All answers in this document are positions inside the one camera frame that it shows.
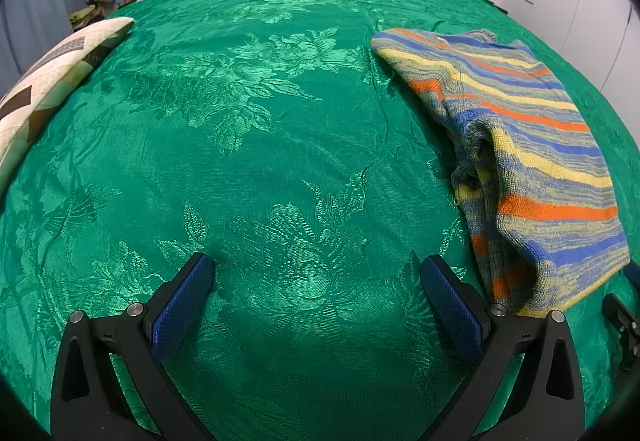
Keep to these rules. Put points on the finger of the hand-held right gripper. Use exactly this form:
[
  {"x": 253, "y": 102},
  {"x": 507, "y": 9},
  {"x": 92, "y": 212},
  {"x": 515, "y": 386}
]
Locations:
[{"x": 622, "y": 331}]

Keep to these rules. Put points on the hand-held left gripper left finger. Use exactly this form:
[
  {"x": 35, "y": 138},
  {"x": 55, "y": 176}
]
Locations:
[{"x": 182, "y": 301}]

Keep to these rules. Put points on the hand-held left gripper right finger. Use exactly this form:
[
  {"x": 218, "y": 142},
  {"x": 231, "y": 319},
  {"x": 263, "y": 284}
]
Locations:
[{"x": 452, "y": 306}]

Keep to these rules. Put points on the striped knitted sweater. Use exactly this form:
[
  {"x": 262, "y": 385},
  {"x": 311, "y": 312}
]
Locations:
[{"x": 525, "y": 141}]

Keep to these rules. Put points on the green floral blanket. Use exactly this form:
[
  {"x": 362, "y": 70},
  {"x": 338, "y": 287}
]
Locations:
[{"x": 280, "y": 146}]

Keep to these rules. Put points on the beige patterned cushion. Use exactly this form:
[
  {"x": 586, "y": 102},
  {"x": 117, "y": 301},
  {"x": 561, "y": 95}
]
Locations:
[{"x": 45, "y": 76}]

